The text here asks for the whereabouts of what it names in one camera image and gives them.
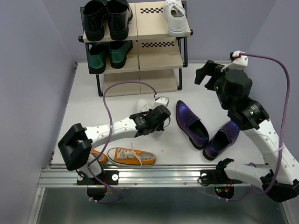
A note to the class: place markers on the white sneaker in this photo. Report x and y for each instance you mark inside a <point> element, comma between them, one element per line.
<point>175,15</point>
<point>143,106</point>

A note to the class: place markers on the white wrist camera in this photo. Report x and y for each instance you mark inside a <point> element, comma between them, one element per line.
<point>239,61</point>
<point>160,100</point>

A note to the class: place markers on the beige black-framed shoe shelf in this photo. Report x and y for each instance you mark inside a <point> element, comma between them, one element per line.
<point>156,59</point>

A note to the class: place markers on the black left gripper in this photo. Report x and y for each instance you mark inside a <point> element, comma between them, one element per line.
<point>160,127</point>

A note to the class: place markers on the green loafer right one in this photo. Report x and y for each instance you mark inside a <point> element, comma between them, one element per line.
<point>118,51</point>

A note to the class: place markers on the green loafer left one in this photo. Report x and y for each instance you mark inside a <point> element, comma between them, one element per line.
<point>97,57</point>

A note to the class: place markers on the green loafer one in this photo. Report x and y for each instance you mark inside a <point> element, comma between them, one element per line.
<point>118,51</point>
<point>97,57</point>

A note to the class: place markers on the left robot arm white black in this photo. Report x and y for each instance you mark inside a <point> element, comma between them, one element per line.
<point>76,145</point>

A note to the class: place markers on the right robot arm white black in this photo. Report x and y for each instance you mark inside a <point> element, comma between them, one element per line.
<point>281,179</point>

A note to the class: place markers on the purple loafer one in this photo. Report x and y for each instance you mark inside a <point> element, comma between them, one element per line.
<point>225,137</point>
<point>191,125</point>

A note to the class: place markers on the black loafer left one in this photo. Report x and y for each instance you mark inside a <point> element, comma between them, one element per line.
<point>93,18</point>

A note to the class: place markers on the purple loafer left one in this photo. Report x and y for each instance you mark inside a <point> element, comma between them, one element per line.
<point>191,125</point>

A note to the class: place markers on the black loafer right one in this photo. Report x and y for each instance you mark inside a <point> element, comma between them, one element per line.
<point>119,14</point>

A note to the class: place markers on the purple loafer right one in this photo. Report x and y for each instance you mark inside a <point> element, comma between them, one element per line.
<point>225,137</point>

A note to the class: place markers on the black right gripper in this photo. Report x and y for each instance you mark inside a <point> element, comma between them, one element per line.
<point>211,68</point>

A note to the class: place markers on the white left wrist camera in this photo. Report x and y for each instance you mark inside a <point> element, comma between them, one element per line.
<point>160,100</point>

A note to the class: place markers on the black loafer one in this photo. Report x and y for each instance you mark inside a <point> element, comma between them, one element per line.
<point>119,14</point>
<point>93,18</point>

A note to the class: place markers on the orange sneaker right one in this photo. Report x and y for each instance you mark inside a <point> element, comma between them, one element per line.
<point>131,157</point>

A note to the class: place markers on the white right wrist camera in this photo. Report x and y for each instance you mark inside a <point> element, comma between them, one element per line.
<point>239,61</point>

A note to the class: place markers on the orange sneaker left one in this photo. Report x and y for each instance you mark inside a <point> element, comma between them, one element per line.
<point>102,160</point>

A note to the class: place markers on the aluminium mounting rail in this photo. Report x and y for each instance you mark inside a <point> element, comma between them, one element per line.
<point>131,177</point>

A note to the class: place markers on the orange sneaker one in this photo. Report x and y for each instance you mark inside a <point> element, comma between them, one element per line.
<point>131,157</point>
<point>102,160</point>

